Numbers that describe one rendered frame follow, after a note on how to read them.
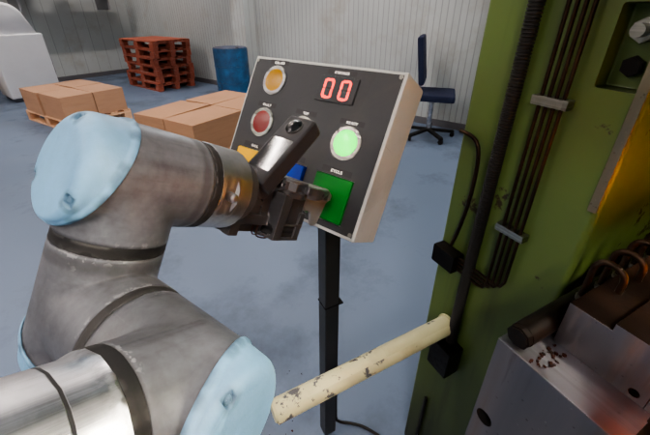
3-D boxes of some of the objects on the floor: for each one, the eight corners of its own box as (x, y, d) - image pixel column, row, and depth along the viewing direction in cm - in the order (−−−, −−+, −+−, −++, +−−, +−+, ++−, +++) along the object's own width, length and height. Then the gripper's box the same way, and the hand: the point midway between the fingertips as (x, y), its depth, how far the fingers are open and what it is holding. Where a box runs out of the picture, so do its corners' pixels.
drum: (258, 97, 557) (253, 45, 521) (234, 102, 521) (227, 48, 485) (237, 93, 585) (231, 43, 549) (212, 98, 549) (204, 46, 513)
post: (325, 436, 117) (325, 130, 66) (319, 425, 120) (315, 125, 69) (335, 430, 119) (343, 128, 68) (330, 420, 122) (333, 122, 71)
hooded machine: (50, 90, 599) (17, 2, 535) (66, 95, 567) (33, 2, 503) (1, 98, 550) (-42, 2, 486) (14, 103, 518) (-29, 1, 454)
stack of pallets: (198, 85, 641) (191, 38, 603) (161, 92, 588) (150, 41, 550) (165, 78, 698) (157, 35, 660) (129, 84, 645) (116, 38, 607)
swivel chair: (460, 134, 393) (479, 36, 344) (441, 149, 353) (459, 40, 305) (411, 125, 426) (423, 33, 377) (389, 136, 386) (398, 36, 337)
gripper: (192, 217, 43) (295, 223, 60) (241, 244, 38) (338, 242, 56) (213, 150, 42) (310, 176, 60) (264, 169, 37) (354, 191, 55)
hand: (325, 191), depth 57 cm, fingers closed
